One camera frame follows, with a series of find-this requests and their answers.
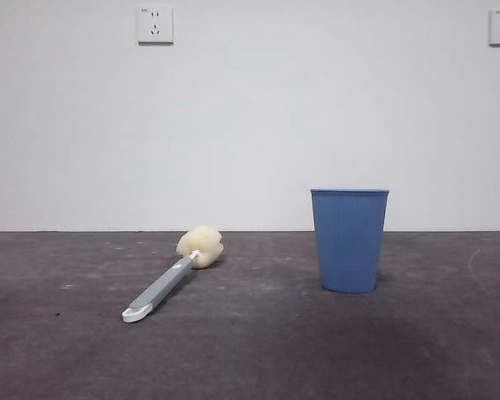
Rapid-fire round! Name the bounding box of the sponge cup brush grey handle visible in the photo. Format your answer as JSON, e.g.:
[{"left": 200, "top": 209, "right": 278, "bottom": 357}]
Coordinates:
[{"left": 121, "top": 224, "right": 226, "bottom": 323}]

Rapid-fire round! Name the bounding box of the blue ribbed plastic cup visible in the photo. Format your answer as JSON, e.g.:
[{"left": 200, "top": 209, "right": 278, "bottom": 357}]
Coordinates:
[{"left": 309, "top": 187, "right": 391, "bottom": 294}]

